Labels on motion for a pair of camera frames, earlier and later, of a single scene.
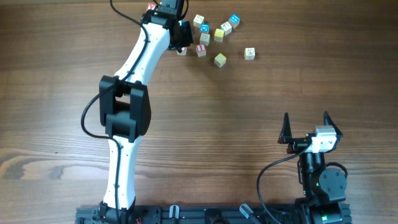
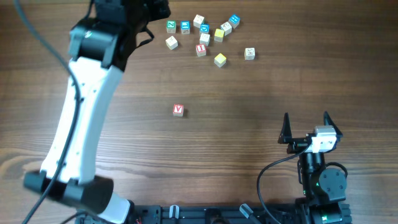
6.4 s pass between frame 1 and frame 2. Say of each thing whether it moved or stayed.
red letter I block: stayed
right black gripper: stayed
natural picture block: moved
